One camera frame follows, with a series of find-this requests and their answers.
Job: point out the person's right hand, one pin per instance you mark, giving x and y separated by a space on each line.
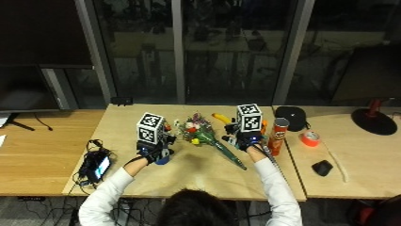
249 141

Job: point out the person's left hand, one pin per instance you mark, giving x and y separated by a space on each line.
151 153

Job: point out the yellow banana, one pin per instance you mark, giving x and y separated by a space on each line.
221 118

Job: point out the white marker cube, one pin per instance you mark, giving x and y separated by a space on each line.
249 118
149 128

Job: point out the flower bouquet in green wrap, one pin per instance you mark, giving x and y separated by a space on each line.
200 129

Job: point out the orange chip can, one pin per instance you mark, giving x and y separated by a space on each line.
277 137

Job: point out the black pouch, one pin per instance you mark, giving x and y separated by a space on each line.
290 117

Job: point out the small black clamp box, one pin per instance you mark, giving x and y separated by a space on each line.
121 101

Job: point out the orange tape roll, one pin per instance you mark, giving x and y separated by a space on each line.
310 138

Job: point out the black device with screen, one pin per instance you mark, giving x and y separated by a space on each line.
96 165

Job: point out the black computer mouse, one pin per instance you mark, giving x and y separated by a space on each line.
321 167

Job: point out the black lamp base, red pole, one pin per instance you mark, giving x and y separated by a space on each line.
373 121

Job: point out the black monitor stand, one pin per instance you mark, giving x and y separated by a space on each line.
16 123

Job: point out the black power strip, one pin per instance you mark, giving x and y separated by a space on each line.
31 198

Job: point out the black monitor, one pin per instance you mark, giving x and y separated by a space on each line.
25 88

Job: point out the white paper sheet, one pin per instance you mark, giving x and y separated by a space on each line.
3 120

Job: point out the red and black bag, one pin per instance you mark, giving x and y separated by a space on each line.
373 213

